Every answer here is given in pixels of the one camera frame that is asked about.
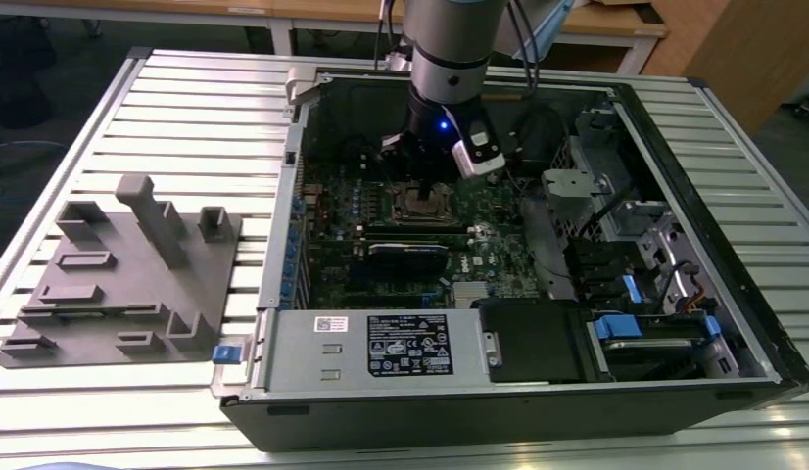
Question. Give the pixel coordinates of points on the black PC case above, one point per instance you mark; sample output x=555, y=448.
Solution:
x=508, y=421

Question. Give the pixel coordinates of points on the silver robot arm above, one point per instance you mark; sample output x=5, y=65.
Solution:
x=452, y=59

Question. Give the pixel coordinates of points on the short wooden desk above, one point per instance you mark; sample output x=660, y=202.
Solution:
x=612, y=22

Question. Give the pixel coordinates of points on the blue drive clip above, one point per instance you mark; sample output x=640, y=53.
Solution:
x=631, y=289

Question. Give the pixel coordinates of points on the long wooden desk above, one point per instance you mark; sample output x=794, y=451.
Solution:
x=147, y=5

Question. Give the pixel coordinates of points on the grey metal bracket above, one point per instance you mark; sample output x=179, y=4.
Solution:
x=569, y=183

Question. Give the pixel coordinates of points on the black office chair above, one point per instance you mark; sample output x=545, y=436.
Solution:
x=17, y=73

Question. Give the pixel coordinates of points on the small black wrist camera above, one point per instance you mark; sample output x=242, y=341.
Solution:
x=393, y=147

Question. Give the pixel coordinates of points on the thin metal locking lever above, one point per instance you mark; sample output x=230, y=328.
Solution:
x=385, y=172

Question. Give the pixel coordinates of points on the black RAM slot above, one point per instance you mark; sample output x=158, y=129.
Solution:
x=416, y=227

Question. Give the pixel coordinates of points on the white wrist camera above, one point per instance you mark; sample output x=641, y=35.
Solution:
x=477, y=152

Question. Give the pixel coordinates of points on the silver chipset heat sink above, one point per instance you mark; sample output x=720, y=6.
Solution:
x=472, y=290

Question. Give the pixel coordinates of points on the silver power supply unit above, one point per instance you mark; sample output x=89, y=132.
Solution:
x=298, y=352

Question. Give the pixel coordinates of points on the wooden cabinet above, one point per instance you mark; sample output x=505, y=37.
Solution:
x=736, y=49

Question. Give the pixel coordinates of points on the green motherboard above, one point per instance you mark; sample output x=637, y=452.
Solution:
x=501, y=245

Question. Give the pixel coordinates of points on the hard disk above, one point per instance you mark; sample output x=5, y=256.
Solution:
x=644, y=357

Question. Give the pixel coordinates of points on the grey parts rack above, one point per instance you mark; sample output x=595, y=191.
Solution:
x=147, y=294

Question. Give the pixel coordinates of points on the small blue carrier tab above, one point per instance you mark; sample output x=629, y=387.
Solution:
x=711, y=327

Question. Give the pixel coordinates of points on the blue case latch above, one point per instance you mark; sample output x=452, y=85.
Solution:
x=226, y=355

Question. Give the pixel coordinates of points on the black graphics card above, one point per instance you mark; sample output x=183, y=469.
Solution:
x=402, y=264

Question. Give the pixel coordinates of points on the silver green CPU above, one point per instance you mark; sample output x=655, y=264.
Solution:
x=413, y=205

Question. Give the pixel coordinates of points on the metal drive cage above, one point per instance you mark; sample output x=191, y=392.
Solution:
x=596, y=147

